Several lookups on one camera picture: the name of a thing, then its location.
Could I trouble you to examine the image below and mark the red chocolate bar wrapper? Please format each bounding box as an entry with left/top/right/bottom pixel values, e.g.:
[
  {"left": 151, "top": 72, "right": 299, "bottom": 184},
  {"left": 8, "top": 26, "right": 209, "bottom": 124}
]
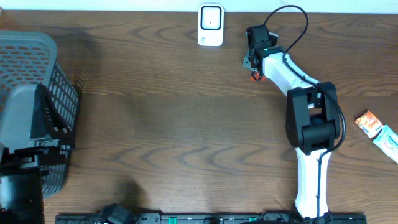
[{"left": 251, "top": 72, "right": 267, "bottom": 82}]

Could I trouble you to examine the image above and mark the small orange box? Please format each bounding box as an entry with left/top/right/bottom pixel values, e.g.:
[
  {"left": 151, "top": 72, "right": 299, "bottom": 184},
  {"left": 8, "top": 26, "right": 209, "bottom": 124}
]
[{"left": 355, "top": 111, "right": 384, "bottom": 138}]

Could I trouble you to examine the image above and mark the teal wet wipes pack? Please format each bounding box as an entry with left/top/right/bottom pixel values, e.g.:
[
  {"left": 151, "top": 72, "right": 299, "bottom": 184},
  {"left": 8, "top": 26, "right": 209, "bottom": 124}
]
[{"left": 373, "top": 125, "right": 398, "bottom": 163}]

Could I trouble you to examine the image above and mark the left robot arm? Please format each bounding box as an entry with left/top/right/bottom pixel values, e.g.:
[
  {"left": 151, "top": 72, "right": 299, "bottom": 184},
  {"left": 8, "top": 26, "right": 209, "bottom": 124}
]
[{"left": 1, "top": 84, "right": 75, "bottom": 223}]

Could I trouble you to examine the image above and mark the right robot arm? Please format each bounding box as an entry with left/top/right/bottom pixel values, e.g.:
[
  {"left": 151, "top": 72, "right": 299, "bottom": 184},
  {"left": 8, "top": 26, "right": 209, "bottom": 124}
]
[{"left": 243, "top": 24, "right": 344, "bottom": 220}]

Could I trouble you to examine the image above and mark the white barcode scanner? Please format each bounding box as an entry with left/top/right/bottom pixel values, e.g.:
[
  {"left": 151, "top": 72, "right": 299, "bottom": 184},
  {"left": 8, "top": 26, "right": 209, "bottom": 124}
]
[{"left": 197, "top": 3, "right": 224, "bottom": 47}]

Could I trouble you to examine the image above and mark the grey plastic mesh basket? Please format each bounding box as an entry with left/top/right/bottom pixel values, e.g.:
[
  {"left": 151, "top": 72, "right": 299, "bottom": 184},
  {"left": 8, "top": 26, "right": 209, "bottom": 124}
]
[{"left": 0, "top": 30, "right": 80, "bottom": 199}]

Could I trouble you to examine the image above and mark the black mounting rail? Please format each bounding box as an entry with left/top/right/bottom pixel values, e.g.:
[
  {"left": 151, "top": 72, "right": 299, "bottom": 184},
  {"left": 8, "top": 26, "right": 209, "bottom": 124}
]
[{"left": 55, "top": 203, "right": 367, "bottom": 224}]

